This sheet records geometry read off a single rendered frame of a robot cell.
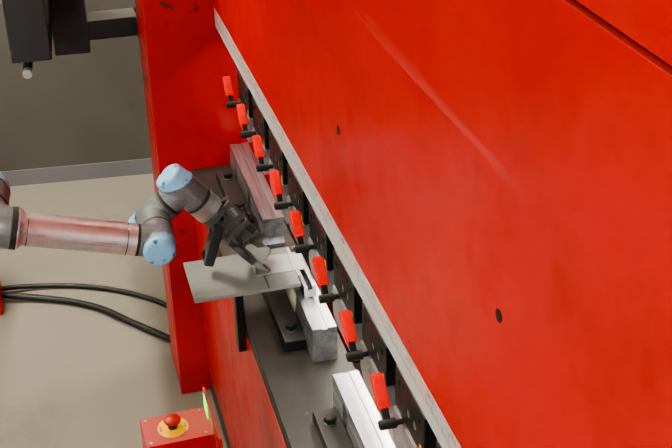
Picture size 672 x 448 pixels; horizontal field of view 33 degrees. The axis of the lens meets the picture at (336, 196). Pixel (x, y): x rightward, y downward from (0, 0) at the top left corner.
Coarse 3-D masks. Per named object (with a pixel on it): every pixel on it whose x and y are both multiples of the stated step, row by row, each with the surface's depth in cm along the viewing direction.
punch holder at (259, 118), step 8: (256, 104) 289; (256, 112) 290; (256, 120) 292; (264, 120) 281; (256, 128) 294; (264, 128) 282; (264, 136) 284; (264, 144) 285; (264, 152) 286; (264, 160) 287
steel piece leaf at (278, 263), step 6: (270, 258) 287; (276, 258) 287; (282, 258) 287; (288, 258) 287; (270, 264) 285; (276, 264) 285; (282, 264) 285; (288, 264) 285; (258, 270) 282; (270, 270) 282; (276, 270) 282; (282, 270) 282; (288, 270) 282
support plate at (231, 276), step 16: (224, 256) 289; (240, 256) 289; (192, 272) 282; (208, 272) 282; (224, 272) 282; (240, 272) 282; (288, 272) 282; (192, 288) 276; (208, 288) 276; (224, 288) 276; (240, 288) 276; (256, 288) 275; (272, 288) 276
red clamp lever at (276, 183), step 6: (270, 174) 261; (276, 174) 261; (276, 180) 260; (276, 186) 260; (276, 192) 259; (282, 192) 260; (282, 198) 259; (276, 204) 258; (282, 204) 258; (288, 204) 259
